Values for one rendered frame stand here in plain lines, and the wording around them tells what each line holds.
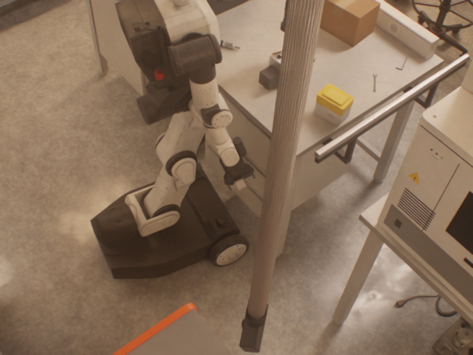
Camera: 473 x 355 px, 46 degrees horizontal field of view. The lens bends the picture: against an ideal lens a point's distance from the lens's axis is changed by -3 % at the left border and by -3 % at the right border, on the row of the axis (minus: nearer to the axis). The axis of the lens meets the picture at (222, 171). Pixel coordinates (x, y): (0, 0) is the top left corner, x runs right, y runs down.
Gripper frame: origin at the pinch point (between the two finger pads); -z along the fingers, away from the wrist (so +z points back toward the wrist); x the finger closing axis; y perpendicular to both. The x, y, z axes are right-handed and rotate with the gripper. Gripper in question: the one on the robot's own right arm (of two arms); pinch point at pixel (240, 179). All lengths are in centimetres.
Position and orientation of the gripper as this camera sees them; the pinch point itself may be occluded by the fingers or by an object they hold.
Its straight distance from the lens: 240.4
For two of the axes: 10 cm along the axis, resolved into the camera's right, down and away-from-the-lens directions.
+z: -2.6, -4.9, -8.3
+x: 9.0, -4.4, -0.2
